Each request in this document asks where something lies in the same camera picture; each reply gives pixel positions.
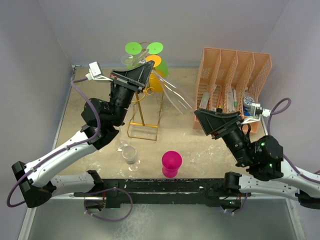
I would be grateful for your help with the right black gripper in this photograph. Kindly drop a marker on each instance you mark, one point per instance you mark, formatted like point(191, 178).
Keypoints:
point(211, 121)

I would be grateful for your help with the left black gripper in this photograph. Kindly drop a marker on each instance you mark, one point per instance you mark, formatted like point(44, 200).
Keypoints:
point(136, 79)

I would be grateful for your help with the clear glass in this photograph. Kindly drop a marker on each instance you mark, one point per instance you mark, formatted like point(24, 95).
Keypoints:
point(130, 155)
point(120, 145)
point(130, 61)
point(175, 94)

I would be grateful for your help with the yellow plastic goblet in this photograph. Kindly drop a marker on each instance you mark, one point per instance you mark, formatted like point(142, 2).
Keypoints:
point(155, 83)

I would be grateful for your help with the large green wine glass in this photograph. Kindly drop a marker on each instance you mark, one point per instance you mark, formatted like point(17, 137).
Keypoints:
point(160, 65)

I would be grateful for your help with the small green wine glass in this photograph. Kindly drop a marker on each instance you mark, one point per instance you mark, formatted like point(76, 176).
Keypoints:
point(133, 48)

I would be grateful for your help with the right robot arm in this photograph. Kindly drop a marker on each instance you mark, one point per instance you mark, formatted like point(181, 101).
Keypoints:
point(269, 172)

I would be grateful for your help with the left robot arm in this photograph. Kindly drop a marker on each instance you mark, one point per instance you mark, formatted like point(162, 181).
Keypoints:
point(38, 180)

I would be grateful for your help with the round blue tin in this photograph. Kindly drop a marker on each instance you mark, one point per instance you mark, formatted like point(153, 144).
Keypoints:
point(248, 101)

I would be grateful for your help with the orange plastic desk organizer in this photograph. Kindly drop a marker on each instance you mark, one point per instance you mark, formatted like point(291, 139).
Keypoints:
point(229, 76)

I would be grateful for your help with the pink plastic goblet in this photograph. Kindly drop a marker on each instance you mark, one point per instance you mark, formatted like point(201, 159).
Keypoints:
point(171, 162)

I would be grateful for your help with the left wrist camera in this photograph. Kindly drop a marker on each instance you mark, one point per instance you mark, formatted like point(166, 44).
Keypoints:
point(95, 73)

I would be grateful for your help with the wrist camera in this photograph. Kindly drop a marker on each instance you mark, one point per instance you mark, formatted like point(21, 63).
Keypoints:
point(255, 114)
point(95, 73)

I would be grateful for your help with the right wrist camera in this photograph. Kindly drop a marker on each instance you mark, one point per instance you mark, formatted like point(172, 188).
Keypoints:
point(255, 114)

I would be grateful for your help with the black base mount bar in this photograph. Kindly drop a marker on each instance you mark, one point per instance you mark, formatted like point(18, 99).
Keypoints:
point(211, 192)

